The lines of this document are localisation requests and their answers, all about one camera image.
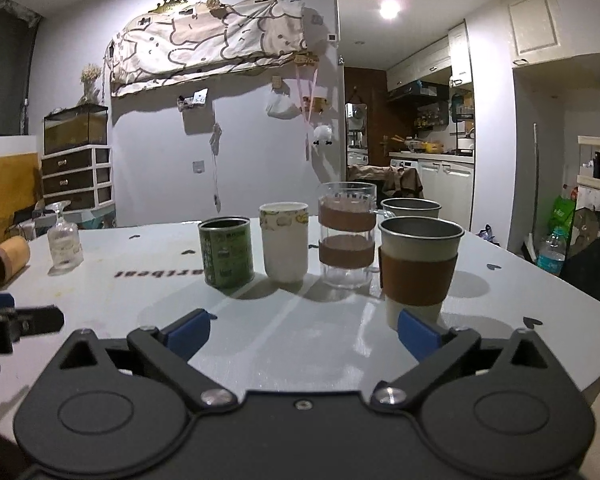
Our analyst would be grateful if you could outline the black chalkboard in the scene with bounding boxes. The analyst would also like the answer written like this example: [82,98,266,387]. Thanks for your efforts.
[560,207,600,311]

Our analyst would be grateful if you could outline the white kitchen counter cabinet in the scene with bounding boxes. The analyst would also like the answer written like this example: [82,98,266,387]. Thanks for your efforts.
[389,152,477,233]

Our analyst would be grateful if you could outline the green tin can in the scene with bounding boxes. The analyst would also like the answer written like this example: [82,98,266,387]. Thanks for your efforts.
[199,217,255,289]

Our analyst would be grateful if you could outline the clear glass cup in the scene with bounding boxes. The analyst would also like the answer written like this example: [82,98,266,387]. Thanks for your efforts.
[46,201,84,274]

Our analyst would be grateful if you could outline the white pole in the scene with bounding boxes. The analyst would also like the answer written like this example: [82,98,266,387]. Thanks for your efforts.
[532,122,541,262]

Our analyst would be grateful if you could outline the printed air conditioner cover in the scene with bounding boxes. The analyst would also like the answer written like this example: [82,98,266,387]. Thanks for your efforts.
[104,0,312,97]

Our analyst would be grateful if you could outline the plain steel cup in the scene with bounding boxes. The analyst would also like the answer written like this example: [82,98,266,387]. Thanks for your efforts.
[381,198,442,222]

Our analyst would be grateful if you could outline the wall mirror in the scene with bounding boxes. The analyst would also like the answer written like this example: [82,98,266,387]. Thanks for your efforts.
[346,102,369,149]

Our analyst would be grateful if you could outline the white washing machine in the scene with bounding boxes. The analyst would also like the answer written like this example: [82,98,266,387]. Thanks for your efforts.
[390,158,421,177]

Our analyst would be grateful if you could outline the dried flower bunch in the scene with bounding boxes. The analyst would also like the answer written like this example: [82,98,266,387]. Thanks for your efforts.
[79,63,102,106]

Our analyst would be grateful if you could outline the white printed paper cup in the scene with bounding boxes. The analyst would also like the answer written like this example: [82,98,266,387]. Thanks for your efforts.
[259,202,309,282]

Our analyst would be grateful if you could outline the glass mug with brown bands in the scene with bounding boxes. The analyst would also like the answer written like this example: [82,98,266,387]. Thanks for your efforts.
[317,181,397,290]

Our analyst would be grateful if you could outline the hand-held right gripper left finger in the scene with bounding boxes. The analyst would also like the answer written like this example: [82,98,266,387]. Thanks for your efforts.
[60,309,238,413]

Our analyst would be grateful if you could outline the glass fish tank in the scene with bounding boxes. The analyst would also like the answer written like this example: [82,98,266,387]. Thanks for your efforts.
[43,103,109,155]

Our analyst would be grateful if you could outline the chair with draped clothes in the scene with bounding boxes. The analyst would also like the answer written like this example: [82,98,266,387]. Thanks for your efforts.
[347,164,424,199]

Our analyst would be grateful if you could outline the dark curtain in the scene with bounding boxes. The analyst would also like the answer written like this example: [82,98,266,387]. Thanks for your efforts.
[0,0,42,137]

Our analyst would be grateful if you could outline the yellow board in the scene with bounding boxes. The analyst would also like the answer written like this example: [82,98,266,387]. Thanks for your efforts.
[0,152,44,244]

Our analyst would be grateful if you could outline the white drawer cabinet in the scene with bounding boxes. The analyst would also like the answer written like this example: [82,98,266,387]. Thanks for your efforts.
[40,144,115,212]

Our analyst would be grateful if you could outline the white hanging bag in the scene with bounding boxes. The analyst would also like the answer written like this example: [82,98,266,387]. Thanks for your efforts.
[265,89,299,120]

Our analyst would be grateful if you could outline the plastic water bottle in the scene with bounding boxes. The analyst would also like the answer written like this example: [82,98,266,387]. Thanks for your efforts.
[536,227,566,276]

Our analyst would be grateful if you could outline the wooden cup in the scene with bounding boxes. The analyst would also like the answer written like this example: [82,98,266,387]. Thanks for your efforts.
[0,236,32,287]

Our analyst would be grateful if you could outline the black range hood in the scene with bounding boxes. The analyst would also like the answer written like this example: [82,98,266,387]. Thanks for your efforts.
[387,80,451,103]

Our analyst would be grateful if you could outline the green bag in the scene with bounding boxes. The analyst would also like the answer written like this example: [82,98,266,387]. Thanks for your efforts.
[549,195,577,234]

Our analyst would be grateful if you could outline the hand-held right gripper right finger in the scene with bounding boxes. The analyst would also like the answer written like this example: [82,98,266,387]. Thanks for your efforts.
[371,309,551,411]

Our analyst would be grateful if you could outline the white upper kitchen cabinets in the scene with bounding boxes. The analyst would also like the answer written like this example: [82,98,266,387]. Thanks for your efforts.
[385,20,475,92]

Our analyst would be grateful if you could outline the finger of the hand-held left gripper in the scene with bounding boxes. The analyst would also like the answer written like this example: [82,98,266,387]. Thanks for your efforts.
[0,294,64,355]

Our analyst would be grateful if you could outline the steel cup with brown sleeve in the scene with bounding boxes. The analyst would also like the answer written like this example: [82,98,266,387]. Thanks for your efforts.
[378,216,465,329]

